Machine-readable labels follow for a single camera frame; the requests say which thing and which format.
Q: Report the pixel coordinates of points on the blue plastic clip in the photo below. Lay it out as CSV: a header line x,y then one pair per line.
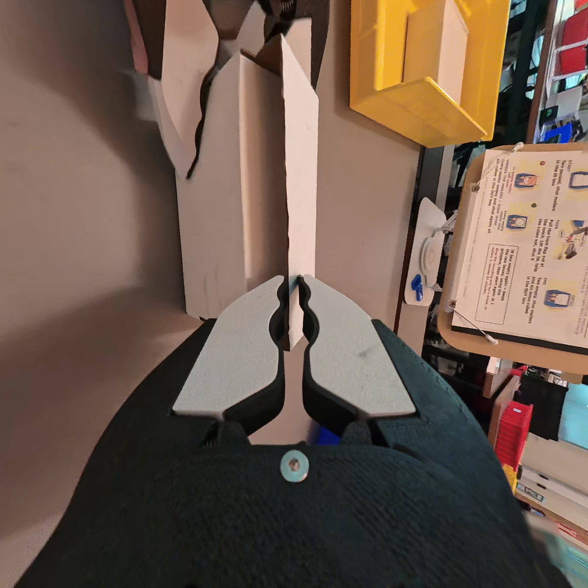
x,y
418,287

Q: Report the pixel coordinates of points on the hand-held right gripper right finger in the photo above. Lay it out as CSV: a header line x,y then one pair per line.
x,y
353,363

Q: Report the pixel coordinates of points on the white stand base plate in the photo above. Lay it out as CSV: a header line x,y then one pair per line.
x,y
427,216

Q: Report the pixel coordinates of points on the white oval puck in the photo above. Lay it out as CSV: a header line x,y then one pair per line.
x,y
430,256

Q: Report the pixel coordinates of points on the printed instruction sheet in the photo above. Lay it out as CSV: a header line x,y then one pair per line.
x,y
528,252

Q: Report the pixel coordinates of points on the yellow plastic bin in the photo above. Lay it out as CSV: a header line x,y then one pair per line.
x,y
413,101

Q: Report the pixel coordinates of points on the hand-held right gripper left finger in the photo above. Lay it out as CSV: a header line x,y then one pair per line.
x,y
239,363

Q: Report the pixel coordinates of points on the white cardboard box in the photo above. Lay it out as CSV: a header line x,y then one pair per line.
x,y
220,206
436,46

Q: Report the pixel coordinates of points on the person's left hand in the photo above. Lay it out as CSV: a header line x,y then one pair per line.
x,y
135,32

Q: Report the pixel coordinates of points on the red plastic bin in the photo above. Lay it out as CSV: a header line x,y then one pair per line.
x,y
574,41
512,434

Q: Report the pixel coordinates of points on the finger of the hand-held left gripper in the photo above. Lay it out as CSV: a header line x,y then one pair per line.
x,y
183,69
303,41

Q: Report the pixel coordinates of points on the stack of flat cartons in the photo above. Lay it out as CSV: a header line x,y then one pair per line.
x,y
551,500

